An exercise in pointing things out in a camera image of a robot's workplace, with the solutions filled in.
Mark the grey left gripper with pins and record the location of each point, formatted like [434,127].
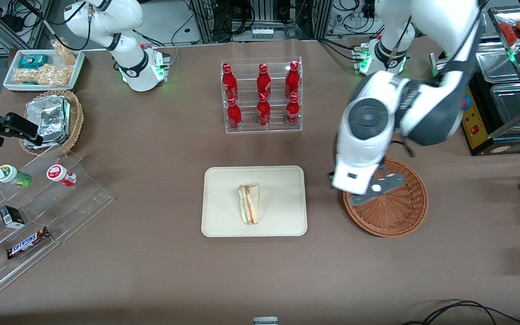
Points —
[330,175]

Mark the triangle sandwich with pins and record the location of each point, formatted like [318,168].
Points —
[249,203]

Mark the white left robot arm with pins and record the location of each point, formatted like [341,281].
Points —
[368,117]

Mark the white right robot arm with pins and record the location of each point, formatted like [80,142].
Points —
[129,63]

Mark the round brown wicker basket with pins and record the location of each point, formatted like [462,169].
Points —
[400,212]

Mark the tan wicker basket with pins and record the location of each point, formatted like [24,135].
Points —
[76,117]

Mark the white snack tray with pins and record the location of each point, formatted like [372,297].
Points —
[77,67]

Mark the cream rectangular tray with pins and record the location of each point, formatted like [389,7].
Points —
[282,198]

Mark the foil wrapped food package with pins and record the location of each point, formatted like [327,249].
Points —
[54,139]
[48,113]

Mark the green lidded drink cup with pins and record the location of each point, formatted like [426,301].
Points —
[9,175]

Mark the peanut snack bag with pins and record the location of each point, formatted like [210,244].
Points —
[65,53]
[43,75]

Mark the red lidded drink cup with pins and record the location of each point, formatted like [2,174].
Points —
[60,174]

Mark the teal snack packet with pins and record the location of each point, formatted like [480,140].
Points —
[33,61]

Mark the small black carton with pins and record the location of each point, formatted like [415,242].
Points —
[11,216]

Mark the clear acrylic stepped stand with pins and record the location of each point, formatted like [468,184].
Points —
[75,203]

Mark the snickers chocolate bar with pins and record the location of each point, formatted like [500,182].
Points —
[27,243]

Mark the black yellow food warmer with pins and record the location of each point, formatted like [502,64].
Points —
[479,131]

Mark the red cola bottle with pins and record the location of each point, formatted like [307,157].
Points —
[292,112]
[263,112]
[263,81]
[292,79]
[234,115]
[229,83]

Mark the steel food pan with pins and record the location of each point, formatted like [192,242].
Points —
[497,65]
[513,106]

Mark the small grey white device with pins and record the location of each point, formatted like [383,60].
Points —
[265,321]

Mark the clear acrylic bottle rack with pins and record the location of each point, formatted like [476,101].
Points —
[246,63]

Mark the red orange hot food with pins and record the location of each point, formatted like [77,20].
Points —
[519,31]

